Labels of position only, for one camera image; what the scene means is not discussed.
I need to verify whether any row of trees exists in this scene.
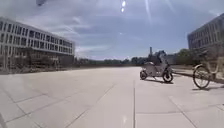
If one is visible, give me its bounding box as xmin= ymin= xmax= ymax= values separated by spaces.
xmin=73 ymin=48 xmax=198 ymax=67

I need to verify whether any pale stone slab plaza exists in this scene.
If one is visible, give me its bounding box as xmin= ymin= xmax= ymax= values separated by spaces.
xmin=0 ymin=66 xmax=224 ymax=128

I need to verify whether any white motor scooter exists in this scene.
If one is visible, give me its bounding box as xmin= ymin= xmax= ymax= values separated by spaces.
xmin=139 ymin=50 xmax=175 ymax=84

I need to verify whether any white office building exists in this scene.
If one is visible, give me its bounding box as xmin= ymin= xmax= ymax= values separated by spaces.
xmin=0 ymin=16 xmax=76 ymax=72

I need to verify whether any bicycle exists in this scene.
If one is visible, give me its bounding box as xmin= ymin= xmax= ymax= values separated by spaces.
xmin=192 ymin=49 xmax=224 ymax=90

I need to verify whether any grey office building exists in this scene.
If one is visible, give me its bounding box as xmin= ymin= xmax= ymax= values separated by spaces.
xmin=186 ymin=13 xmax=224 ymax=63

